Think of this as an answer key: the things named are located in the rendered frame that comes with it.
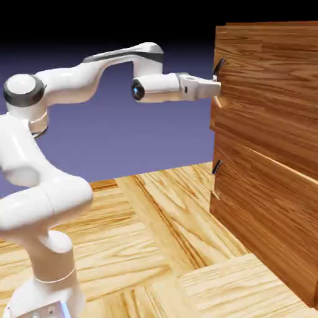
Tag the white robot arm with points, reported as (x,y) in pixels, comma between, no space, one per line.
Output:
(74,82)

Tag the brown wooden cabinet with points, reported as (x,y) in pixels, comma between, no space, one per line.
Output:
(273,198)

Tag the wooden cabinet door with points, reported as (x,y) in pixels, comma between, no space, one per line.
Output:
(260,211)
(268,104)

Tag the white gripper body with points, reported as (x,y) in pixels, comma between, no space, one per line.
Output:
(207,89)

